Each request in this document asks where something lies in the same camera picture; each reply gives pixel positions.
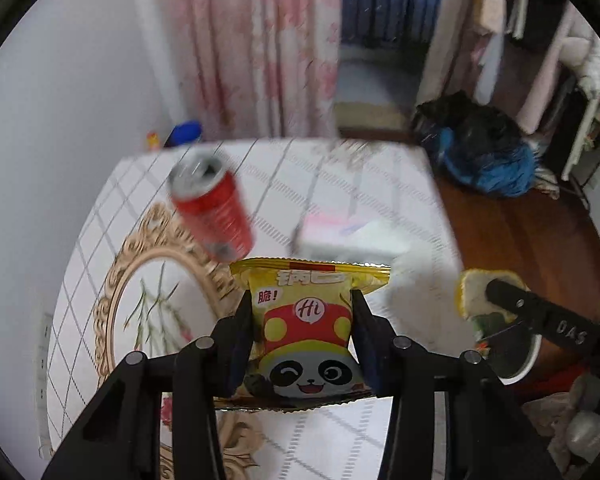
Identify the red soda can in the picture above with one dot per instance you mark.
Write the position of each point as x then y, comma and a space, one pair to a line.
204, 191

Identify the blue lid jar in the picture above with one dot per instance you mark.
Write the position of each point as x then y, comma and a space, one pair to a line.
183, 134

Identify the yellow panda snack bag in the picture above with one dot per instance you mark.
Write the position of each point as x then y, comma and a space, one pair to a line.
302, 311

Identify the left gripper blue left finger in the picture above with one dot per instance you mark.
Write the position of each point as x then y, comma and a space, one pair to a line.
233, 338

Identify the white wall socket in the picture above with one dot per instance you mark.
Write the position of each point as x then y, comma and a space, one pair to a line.
45, 449

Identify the white round trash bin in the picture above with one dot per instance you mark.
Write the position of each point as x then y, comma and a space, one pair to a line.
509, 346

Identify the white patterned tablecloth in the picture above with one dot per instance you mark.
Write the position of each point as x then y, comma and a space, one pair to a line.
138, 281

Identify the yellow lemon peel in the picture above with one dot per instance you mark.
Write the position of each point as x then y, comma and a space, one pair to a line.
470, 294

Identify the pink floral curtain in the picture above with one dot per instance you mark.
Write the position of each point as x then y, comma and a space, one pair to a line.
257, 69

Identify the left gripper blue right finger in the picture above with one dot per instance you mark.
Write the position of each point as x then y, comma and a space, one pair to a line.
372, 337

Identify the small orange bottle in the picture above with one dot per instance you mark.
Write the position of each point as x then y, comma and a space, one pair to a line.
153, 142

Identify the white pink box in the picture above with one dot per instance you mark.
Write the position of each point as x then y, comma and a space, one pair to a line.
320, 237

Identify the clothes rack with coats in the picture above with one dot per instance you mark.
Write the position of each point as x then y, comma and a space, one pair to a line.
537, 61

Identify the blue black clothes pile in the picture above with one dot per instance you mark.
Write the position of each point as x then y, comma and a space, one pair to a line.
479, 146

